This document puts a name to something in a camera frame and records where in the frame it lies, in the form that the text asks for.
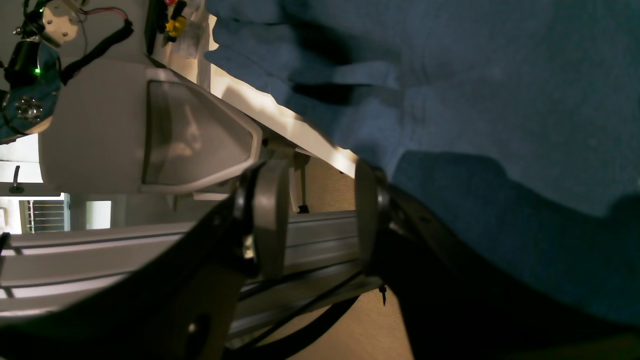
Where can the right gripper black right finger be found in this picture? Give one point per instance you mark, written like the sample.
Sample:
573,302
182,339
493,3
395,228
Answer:
457,305

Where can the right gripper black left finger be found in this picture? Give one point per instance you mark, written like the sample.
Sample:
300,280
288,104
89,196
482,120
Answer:
180,306

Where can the dark blue T-shirt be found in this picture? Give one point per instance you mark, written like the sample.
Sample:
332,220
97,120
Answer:
515,121

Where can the aluminium frame rail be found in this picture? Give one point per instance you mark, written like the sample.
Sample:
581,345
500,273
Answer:
47,272

